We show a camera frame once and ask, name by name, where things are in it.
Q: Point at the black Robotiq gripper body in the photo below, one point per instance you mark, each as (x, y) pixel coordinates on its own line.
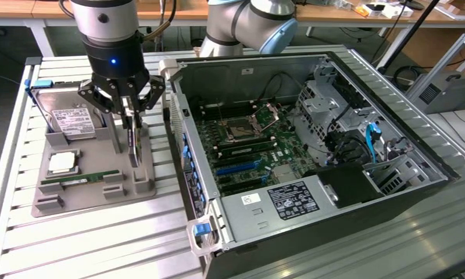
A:
(112, 55)

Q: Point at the graphics card with black fan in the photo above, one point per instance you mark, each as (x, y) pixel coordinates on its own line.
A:
(135, 148)

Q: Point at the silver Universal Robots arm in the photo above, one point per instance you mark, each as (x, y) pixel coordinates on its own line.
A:
(252, 26)

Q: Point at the hard disk in blue carrier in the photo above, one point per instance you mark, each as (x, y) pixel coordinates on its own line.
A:
(69, 116)

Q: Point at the thin metal locking lever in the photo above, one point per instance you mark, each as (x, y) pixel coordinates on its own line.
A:
(219, 113)

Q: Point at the black RAM slot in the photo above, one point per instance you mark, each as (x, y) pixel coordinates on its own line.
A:
(228, 112)
(248, 140)

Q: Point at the grey parts rack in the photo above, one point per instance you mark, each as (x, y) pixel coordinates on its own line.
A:
(96, 162)

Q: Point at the silver CPU chip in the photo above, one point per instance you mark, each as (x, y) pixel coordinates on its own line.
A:
(61, 162)

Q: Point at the CPU socket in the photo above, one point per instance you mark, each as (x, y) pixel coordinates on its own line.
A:
(240, 129)

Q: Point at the green RAM stick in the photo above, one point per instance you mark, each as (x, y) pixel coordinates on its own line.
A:
(85, 177)

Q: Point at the metal socket cover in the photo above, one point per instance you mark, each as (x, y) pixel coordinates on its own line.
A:
(260, 110)

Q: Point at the long wooden desk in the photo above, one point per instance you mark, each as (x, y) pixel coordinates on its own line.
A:
(23, 8)

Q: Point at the black RAM stick with label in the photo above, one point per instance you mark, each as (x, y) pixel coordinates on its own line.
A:
(244, 151)

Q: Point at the black expansion slot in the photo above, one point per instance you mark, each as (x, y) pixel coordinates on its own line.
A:
(235, 161)
(241, 179)
(244, 188)

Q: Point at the blue expansion slot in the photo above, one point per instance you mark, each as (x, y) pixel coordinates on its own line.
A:
(237, 168)

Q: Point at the green motherboard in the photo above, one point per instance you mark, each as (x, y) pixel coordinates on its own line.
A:
(283, 145)

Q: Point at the perforated metal disk bay cage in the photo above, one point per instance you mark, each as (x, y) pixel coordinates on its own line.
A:
(333, 116)

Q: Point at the grey power supply unit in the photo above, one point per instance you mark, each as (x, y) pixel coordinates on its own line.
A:
(248, 221)

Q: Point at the orange small box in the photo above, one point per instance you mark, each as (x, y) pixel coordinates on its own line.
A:
(360, 11)

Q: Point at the black plastic shroud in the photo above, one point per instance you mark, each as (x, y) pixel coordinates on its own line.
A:
(348, 186)

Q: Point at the black and white box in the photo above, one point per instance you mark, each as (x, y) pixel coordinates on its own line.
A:
(372, 8)

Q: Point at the open black PC case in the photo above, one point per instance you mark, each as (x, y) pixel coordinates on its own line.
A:
(333, 232)

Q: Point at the black stand pole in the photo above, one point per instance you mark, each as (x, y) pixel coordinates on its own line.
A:
(409, 32)

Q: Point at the grey computer tower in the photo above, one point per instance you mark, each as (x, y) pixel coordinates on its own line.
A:
(445, 93)

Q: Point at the metal disk bay bracket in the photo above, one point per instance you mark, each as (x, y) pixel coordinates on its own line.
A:
(403, 174)

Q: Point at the aluminium profile frame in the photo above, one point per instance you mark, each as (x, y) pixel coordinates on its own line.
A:
(449, 58)

